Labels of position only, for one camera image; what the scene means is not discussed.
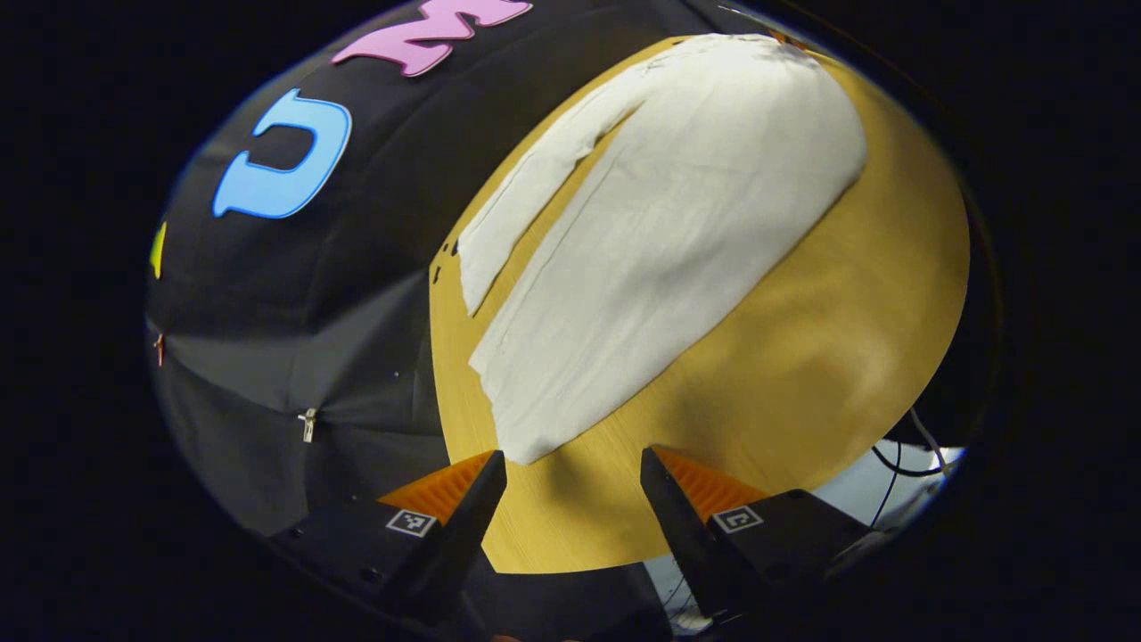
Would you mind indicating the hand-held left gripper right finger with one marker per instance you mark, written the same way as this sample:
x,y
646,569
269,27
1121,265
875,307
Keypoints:
x,y
677,535

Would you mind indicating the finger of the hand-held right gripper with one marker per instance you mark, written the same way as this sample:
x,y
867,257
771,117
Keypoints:
x,y
777,37

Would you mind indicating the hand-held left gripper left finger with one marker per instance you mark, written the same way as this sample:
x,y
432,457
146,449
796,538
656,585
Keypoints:
x,y
463,535

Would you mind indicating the white jeans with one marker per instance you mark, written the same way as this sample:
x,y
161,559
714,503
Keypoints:
x,y
677,223

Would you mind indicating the small silver clip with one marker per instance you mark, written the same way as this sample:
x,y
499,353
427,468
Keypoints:
x,y
307,423

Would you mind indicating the black backdrop cloth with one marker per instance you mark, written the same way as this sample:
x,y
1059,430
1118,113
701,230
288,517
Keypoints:
x,y
357,312

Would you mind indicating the small orange clip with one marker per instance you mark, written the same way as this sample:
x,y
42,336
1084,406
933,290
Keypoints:
x,y
159,348

